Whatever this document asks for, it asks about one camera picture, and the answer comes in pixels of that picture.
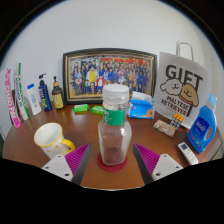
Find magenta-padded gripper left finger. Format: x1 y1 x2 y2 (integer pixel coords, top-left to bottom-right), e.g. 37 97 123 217
40 143 92 186

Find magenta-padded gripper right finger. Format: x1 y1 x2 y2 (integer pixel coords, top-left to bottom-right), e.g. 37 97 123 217
132 143 184 186

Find clear green-labelled plastic bottle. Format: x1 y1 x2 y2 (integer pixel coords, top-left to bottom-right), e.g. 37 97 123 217
97 83 133 167

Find white remote control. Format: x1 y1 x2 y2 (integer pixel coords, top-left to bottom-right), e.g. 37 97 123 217
177 141 200 166

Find white yellow-rimmed mug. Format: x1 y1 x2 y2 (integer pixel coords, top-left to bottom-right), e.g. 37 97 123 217
33 122 76 160

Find small puzzle cube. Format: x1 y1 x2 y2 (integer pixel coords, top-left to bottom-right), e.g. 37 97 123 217
169 113 185 131

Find flat round red coaster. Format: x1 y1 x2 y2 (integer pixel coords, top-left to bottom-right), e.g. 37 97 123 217
96 152 128 173

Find blue detergent bottle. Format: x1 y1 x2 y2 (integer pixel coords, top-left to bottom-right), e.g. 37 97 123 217
186 93 218 154

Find blue tissue pack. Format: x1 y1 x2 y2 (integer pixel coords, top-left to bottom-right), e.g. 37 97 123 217
128 91 156 120

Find small green box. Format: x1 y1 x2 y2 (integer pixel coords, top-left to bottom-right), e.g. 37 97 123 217
90 105 104 115
72 103 90 113

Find brown yellow-labelled pump bottle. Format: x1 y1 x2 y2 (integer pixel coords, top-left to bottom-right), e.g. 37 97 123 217
51 76 65 110

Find white blue-capped bottle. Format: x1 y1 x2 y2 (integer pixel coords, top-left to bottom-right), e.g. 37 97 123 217
26 83 43 116

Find dark blue pump bottle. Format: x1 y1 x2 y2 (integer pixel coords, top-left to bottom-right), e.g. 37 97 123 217
37 73 53 112

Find white printed paper bag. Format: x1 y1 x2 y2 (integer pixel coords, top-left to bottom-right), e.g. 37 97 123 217
153 40 209 129

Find framed group photo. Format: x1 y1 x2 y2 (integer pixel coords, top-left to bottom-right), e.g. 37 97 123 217
62 48 158 105

